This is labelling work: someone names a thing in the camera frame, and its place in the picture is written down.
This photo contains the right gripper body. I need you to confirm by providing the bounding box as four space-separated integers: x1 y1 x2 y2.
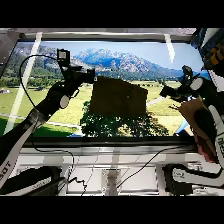
159 84 184 102

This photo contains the silver frame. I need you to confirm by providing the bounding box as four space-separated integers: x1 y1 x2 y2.
0 142 224 197

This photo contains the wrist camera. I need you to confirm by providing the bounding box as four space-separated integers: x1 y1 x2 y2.
56 48 72 73
179 65 195 85

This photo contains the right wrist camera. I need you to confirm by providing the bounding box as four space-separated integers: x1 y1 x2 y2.
179 65 195 85

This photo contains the brown garment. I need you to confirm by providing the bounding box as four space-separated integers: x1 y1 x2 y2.
89 75 149 117

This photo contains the tan garment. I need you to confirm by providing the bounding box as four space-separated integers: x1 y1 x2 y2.
178 97 218 164

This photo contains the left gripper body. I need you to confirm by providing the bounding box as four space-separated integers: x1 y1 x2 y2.
75 68 97 86

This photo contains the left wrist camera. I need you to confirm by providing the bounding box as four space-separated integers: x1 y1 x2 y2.
56 48 72 73

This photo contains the black cable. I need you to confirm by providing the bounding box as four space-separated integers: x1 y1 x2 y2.
115 145 188 190
18 54 76 188

